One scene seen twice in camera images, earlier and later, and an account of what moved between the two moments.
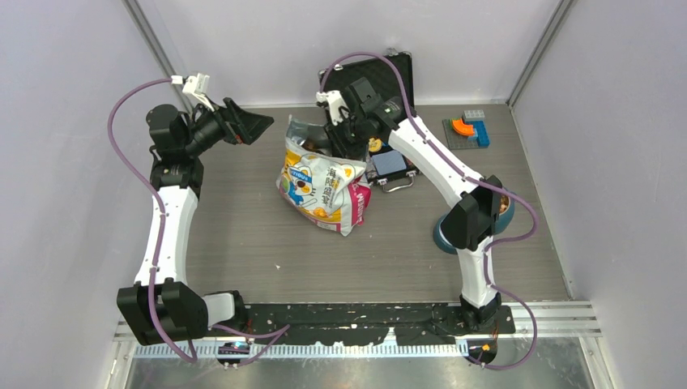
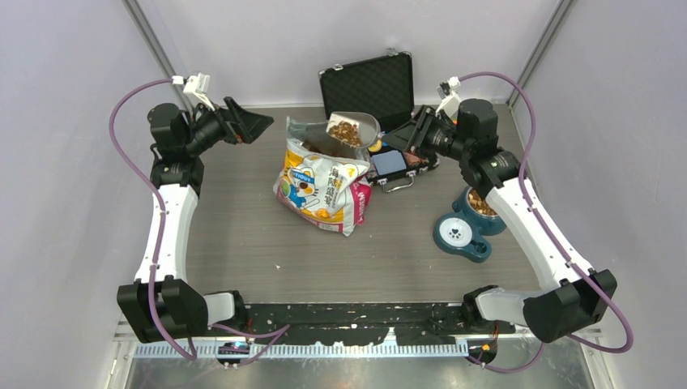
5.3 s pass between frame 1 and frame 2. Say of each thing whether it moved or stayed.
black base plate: stayed
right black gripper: moved
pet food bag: stayed
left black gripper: stayed
